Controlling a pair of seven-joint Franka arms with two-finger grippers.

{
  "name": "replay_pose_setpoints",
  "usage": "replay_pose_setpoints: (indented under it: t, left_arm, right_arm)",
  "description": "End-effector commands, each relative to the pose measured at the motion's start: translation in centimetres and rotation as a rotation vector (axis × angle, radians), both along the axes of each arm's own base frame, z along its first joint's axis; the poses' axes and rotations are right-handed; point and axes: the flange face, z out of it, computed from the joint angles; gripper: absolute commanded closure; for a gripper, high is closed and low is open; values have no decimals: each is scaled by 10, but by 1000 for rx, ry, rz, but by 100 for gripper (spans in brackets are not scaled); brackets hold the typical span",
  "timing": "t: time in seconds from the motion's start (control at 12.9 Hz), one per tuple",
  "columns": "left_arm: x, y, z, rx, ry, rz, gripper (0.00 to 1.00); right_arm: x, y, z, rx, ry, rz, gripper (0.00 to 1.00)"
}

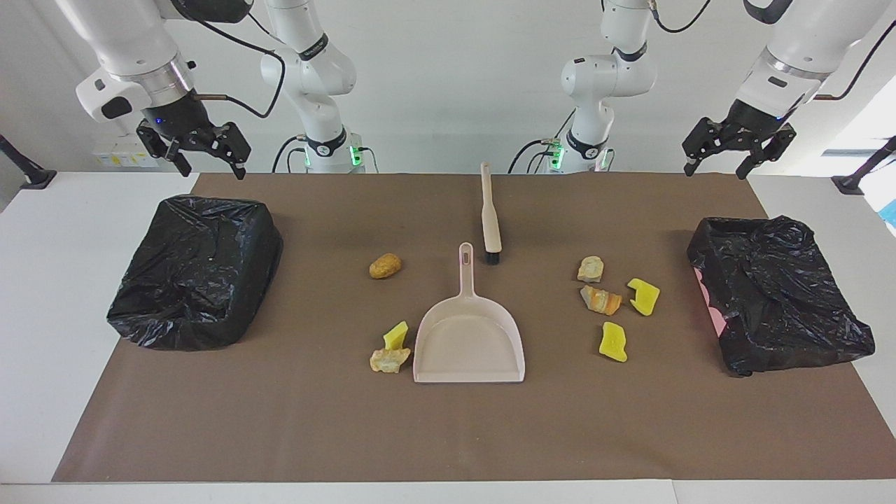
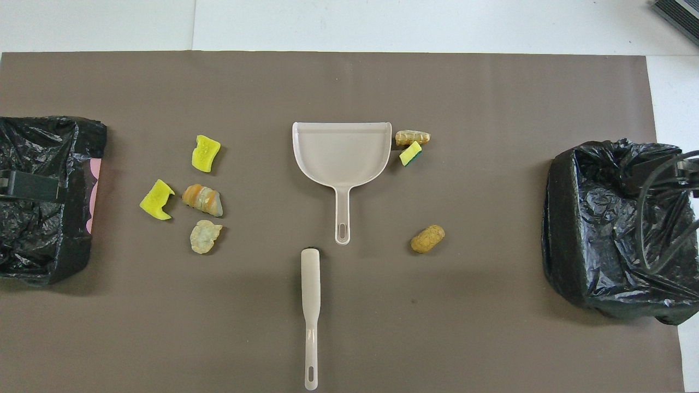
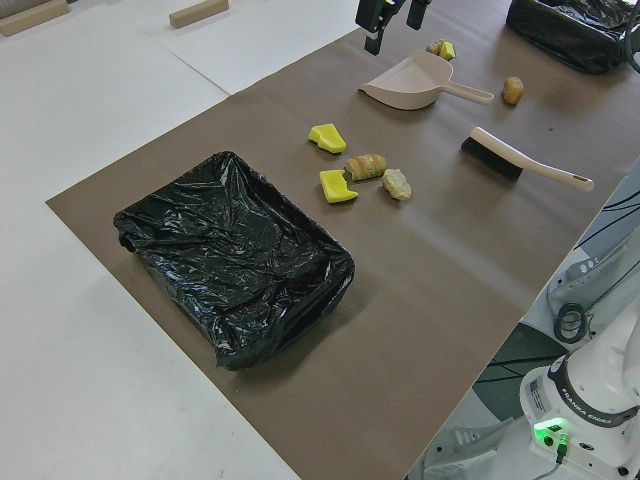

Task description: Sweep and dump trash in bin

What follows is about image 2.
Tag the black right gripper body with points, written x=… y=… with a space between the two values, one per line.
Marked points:
x=689 y=174

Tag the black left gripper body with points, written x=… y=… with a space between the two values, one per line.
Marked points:
x=33 y=186

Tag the notched yellow sponge piece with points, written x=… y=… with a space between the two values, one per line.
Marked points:
x=155 y=201

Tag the orange striped foam piece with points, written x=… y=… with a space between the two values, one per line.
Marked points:
x=203 y=200

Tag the pale beige foam chunk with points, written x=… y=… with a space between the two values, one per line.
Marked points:
x=205 y=237

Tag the brown oval foam nugget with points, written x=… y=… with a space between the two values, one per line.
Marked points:
x=427 y=239

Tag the small yellow green sponge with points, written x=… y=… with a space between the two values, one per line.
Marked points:
x=410 y=154

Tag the tan ridged foam piece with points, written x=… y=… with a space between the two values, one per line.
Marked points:
x=412 y=137

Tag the beige brush with black bristles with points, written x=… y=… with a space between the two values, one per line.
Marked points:
x=311 y=284

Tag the beige plastic dustpan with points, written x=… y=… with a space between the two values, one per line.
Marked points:
x=338 y=158

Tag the black bag lined pink bin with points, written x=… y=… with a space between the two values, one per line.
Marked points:
x=33 y=245

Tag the black ribbed device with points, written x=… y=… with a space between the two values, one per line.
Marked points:
x=682 y=13

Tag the brown table mat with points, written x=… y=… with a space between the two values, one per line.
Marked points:
x=349 y=327

